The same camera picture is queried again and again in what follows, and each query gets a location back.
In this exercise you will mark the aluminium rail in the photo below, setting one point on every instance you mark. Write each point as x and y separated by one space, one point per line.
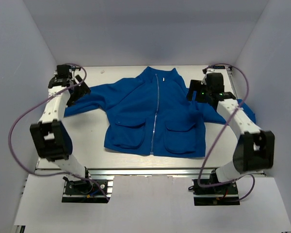
232 80
145 171

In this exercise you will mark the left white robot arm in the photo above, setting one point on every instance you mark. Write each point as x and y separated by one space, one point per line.
49 135

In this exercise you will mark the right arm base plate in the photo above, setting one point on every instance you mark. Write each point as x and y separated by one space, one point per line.
225 195

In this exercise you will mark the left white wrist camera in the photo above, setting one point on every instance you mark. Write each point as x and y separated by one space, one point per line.
74 68

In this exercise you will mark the aluminium right side rail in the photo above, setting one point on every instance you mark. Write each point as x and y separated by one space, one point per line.
232 80

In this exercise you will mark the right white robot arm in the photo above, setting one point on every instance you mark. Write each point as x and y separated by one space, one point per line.
223 102

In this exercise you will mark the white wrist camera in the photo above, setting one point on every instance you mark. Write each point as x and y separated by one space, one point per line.
207 71
74 68

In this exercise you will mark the right blue table label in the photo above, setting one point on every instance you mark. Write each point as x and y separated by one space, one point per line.
219 67

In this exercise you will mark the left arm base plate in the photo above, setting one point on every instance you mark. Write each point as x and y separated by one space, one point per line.
86 192

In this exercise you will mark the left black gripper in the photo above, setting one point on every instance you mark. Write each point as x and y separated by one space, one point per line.
83 90

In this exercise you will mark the blue zip jacket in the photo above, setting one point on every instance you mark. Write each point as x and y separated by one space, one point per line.
150 115

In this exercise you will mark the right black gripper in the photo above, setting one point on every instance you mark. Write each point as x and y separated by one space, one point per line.
196 86

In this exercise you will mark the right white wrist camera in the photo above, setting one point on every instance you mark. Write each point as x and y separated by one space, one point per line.
207 71

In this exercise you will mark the aluminium front rail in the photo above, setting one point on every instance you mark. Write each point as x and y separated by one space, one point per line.
145 171

